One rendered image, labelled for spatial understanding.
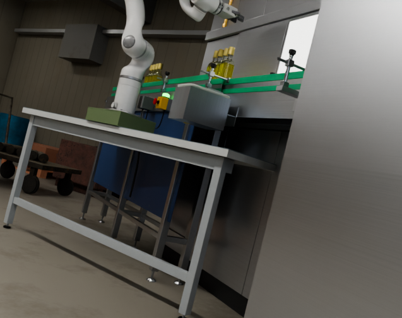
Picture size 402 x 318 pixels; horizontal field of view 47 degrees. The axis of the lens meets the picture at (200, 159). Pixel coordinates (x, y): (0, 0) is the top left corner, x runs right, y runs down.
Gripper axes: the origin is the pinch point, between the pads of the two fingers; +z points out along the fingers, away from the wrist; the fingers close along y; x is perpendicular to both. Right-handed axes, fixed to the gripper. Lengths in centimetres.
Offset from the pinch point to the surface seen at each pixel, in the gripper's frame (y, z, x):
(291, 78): -63, -18, 39
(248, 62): -2.9, 13.3, 20.4
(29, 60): 694, 140, -33
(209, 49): 54, 30, 5
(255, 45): -6.1, 12.5, 10.5
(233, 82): -16.6, -6.7, 37.7
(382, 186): -131, -53, 78
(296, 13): -35.5, 6.2, -2.4
